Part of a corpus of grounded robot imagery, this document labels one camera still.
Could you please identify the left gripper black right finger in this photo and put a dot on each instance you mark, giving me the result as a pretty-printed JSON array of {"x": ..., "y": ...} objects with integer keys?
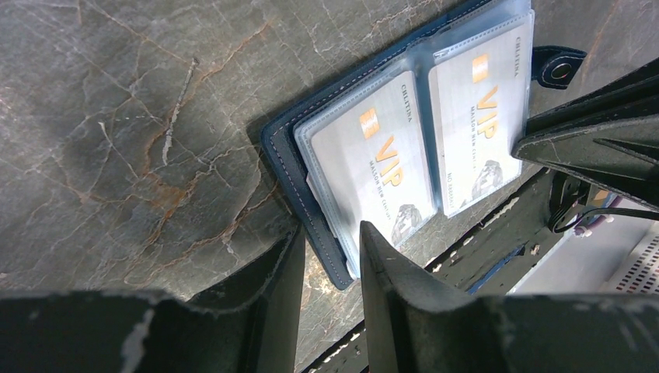
[{"x": 416, "y": 323}]

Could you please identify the blue card holder wallet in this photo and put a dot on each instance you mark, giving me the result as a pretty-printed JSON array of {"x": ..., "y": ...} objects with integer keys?
[{"x": 424, "y": 127}]

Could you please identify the grey credit card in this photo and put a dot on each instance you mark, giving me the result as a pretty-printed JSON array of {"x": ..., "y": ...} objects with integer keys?
[
  {"x": 367, "y": 161},
  {"x": 479, "y": 92}
]

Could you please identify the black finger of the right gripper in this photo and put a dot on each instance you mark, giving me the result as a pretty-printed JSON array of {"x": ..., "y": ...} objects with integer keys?
[{"x": 608, "y": 137}]

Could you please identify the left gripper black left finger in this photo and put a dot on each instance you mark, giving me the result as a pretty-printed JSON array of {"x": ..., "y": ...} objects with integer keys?
[{"x": 247, "y": 322}]

